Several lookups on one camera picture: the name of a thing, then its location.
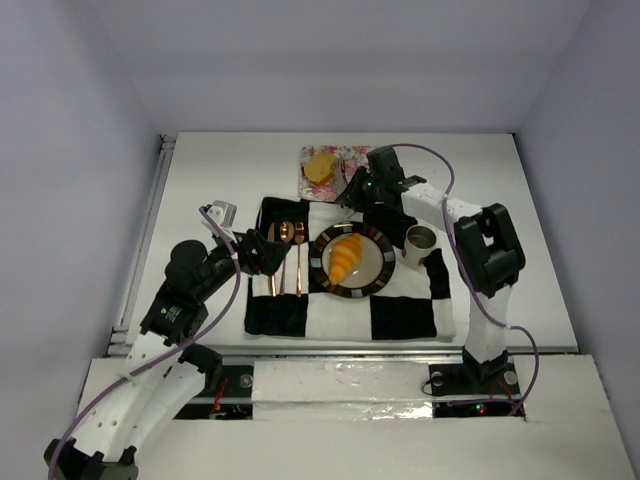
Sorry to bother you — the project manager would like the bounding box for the orange striped croissant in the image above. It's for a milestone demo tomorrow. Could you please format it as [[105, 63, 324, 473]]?
[[328, 233, 362, 285]]

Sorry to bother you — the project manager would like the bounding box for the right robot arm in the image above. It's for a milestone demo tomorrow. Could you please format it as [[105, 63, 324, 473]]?
[[337, 143, 526, 384]]

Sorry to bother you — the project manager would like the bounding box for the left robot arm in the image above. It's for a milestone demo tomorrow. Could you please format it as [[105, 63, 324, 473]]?
[[44, 229, 289, 479]]

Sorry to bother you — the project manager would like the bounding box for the floral rectangular tray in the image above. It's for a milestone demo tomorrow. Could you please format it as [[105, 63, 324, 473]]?
[[298, 145, 371, 203]]

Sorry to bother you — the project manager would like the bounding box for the yellow cake slice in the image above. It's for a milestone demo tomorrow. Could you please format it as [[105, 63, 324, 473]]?
[[302, 152, 336, 186]]

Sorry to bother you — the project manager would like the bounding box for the rose gold spoon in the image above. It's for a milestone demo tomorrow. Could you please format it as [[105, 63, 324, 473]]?
[[278, 221, 294, 295]]

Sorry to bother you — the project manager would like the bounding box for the rose gold fork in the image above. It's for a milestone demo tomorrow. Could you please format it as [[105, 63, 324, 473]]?
[[294, 221, 305, 298]]

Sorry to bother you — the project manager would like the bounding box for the black and white checkered cloth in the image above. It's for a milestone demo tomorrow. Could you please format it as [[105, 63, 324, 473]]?
[[244, 197, 456, 342]]

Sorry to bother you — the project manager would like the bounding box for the white metal cup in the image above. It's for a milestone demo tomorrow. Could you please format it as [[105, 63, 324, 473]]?
[[402, 225, 438, 265]]

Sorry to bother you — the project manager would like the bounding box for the dark rimmed ceramic plate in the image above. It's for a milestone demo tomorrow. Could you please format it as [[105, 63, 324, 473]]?
[[309, 222, 396, 299]]

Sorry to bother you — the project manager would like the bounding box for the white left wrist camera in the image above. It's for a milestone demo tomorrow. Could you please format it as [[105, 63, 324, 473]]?
[[207, 200, 237, 241]]

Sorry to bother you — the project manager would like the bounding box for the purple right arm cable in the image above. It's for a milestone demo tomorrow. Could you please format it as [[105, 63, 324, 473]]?
[[384, 143, 542, 416]]

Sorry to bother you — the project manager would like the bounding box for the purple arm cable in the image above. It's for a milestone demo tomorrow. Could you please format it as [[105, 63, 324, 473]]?
[[384, 143, 542, 416], [47, 204, 244, 477]]

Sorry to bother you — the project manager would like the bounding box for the aluminium side rail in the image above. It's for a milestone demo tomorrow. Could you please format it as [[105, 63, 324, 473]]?
[[104, 134, 178, 358]]

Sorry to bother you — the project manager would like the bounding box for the aluminium front rail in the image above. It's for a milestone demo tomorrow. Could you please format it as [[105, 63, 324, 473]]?
[[103, 343, 581, 358]]

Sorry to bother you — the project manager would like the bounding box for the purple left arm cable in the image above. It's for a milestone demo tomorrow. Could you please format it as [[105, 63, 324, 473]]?
[[47, 204, 244, 477]]

